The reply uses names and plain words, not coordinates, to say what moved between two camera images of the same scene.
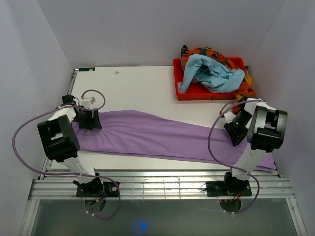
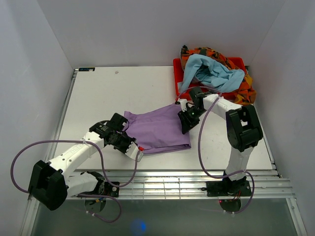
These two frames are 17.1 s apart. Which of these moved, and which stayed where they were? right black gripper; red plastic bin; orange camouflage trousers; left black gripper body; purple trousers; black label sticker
Moved: purple trousers; right black gripper; left black gripper body
Stayed: red plastic bin; black label sticker; orange camouflage trousers
